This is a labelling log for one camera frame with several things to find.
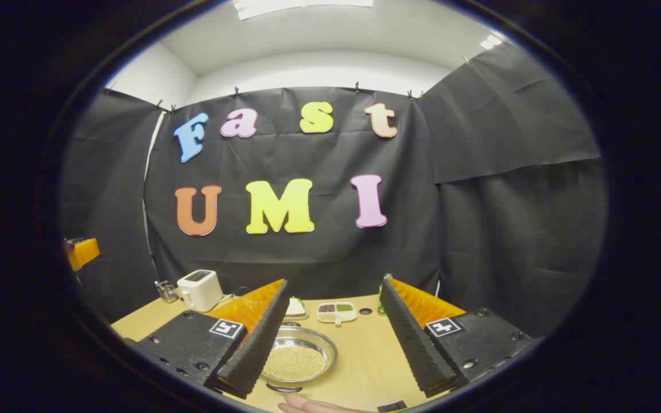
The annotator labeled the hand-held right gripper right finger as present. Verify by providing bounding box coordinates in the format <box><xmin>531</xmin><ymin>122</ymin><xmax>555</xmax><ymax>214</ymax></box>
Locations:
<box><xmin>379</xmin><ymin>274</ymin><xmax>533</xmax><ymax>399</ymax></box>

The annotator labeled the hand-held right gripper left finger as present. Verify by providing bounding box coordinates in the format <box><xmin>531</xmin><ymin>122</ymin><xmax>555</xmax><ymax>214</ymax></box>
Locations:
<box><xmin>126</xmin><ymin>279</ymin><xmax>291</xmax><ymax>400</ymax></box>

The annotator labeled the pile of soybeans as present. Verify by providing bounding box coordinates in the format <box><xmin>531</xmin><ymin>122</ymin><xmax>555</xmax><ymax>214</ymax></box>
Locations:
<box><xmin>263</xmin><ymin>346</ymin><xmax>327</xmax><ymax>382</ymax></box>

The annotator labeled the stainless steel pot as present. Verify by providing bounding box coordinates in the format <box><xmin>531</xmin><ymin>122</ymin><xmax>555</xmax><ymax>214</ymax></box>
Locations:
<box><xmin>260</xmin><ymin>321</ymin><xmax>339</xmax><ymax>393</ymax></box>

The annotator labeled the small white plate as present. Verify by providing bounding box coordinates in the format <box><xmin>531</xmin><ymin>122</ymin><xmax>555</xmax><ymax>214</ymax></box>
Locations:
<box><xmin>282</xmin><ymin>297</ymin><xmax>310</xmax><ymax>321</ymax></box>

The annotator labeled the white divided tray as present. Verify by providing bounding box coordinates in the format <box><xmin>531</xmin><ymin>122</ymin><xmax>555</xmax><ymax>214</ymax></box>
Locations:
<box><xmin>316</xmin><ymin>302</ymin><xmax>358</xmax><ymax>325</ymax></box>

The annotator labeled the white toaster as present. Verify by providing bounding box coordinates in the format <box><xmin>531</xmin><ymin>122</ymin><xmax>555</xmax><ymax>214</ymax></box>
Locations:
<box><xmin>177</xmin><ymin>269</ymin><xmax>224</xmax><ymax>313</ymax></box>

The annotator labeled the wire utensil holder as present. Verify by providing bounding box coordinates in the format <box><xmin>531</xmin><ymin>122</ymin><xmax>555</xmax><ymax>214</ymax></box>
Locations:
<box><xmin>154</xmin><ymin>280</ymin><xmax>179</xmax><ymax>303</ymax></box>

